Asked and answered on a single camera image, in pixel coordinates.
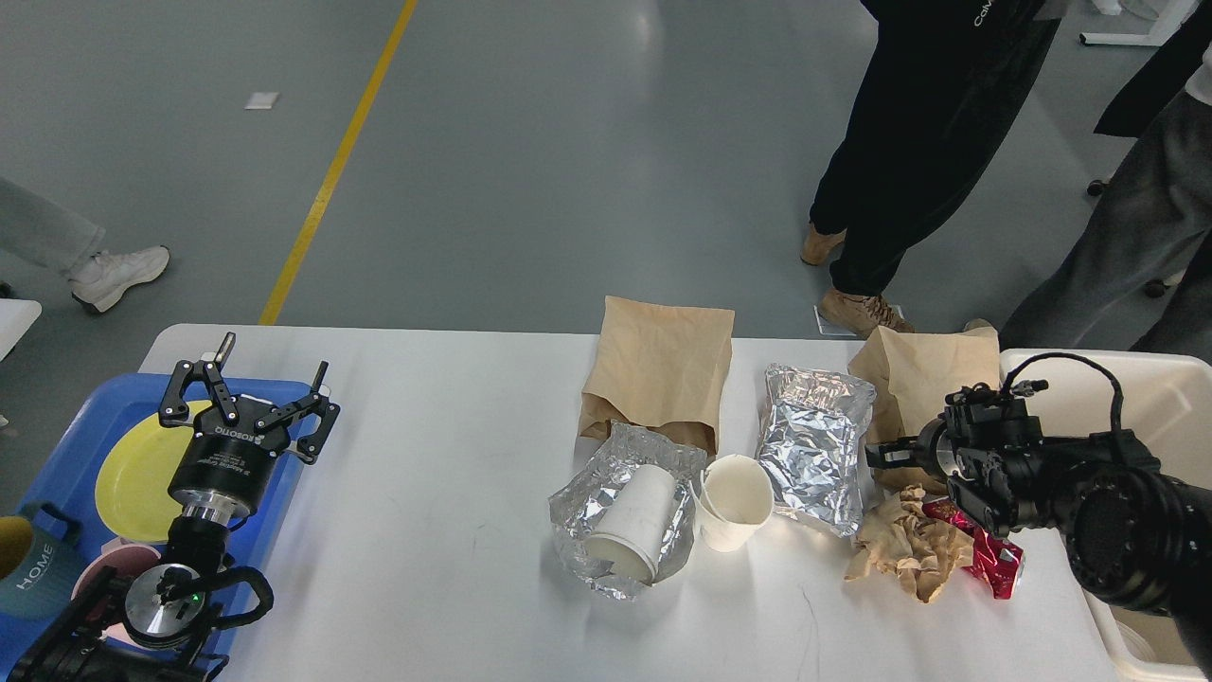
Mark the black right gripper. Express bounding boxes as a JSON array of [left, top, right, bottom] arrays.
[[864, 415, 953, 482]]

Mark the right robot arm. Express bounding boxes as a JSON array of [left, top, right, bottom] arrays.
[[867, 350, 1211, 674]]

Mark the white side table corner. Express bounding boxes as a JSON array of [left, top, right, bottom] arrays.
[[0, 298, 42, 361]]

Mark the brown paper bag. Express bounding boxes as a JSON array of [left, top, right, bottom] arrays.
[[847, 327, 1000, 445], [579, 296, 734, 458]]

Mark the person in black clothes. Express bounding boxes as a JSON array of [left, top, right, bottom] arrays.
[[801, 1, 1069, 338]]

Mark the white furniture base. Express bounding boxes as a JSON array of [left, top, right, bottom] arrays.
[[1077, 1, 1201, 48]]

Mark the pink mug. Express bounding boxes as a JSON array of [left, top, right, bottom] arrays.
[[72, 538, 161, 651]]

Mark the teal green mug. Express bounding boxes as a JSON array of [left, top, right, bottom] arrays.
[[1, 500, 88, 619]]

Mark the yellow plastic plate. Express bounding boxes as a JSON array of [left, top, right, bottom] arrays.
[[99, 415, 193, 545]]

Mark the white paper cup lying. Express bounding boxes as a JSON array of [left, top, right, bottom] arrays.
[[584, 463, 676, 585]]

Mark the pale green plate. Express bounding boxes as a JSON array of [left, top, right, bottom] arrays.
[[95, 472, 128, 538]]

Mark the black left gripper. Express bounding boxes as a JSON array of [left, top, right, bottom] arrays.
[[158, 332, 341, 522]]

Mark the cream plastic bin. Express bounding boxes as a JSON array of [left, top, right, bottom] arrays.
[[996, 349, 1212, 682]]

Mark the person in grey trousers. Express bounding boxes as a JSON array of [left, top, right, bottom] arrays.
[[999, 1, 1211, 361]]

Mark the silver foil bag right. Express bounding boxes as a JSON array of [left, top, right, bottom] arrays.
[[755, 363, 876, 538]]

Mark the red wrapper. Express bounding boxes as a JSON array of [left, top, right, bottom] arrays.
[[924, 499, 1025, 600]]

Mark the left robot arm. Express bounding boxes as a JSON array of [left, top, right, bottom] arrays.
[[8, 333, 339, 681]]

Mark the person with white sneaker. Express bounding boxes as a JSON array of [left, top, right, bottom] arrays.
[[1, 178, 170, 314]]

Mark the white paper cup upright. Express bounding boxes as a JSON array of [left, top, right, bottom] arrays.
[[692, 454, 774, 552]]

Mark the crumpled brown paper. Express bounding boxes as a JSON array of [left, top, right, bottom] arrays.
[[844, 485, 973, 604]]

